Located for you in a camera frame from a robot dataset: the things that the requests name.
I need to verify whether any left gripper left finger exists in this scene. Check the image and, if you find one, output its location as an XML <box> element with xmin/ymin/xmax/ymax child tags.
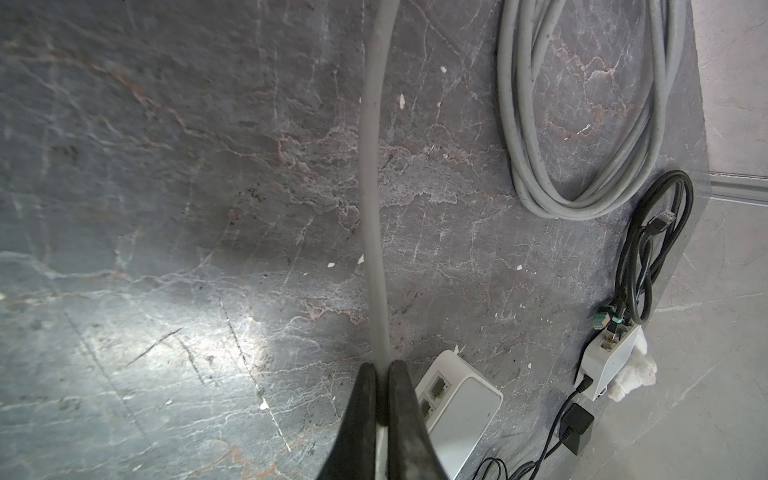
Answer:
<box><xmin>317</xmin><ymin>363</ymin><xmax>377</xmax><ymax>480</ymax></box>

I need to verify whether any thin black power cable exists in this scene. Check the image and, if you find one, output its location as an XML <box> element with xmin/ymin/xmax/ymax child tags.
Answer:
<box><xmin>470</xmin><ymin>374</ymin><xmax>595</xmax><ymax>480</ymax></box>

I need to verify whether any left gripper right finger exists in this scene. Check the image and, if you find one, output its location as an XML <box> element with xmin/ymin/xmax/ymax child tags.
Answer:
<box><xmin>387</xmin><ymin>360</ymin><xmax>447</xmax><ymax>480</ymax></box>

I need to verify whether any thick black ethernet cable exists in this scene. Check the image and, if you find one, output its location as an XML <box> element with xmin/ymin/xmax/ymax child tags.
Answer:
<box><xmin>591</xmin><ymin>170</ymin><xmax>696</xmax><ymax>331</ymax></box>

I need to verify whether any black power adapter right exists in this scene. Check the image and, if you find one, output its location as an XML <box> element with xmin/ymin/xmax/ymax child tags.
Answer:
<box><xmin>559</xmin><ymin>403</ymin><xmax>595</xmax><ymax>456</ymax></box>

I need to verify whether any grey ethernet cable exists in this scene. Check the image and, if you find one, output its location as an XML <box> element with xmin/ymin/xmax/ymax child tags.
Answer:
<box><xmin>357</xmin><ymin>0</ymin><xmax>689</xmax><ymax>377</ymax></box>

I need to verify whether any small white plush toy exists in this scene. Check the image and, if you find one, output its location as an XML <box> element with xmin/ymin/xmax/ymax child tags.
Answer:
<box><xmin>606</xmin><ymin>329</ymin><xmax>658</xmax><ymax>402</ymax></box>

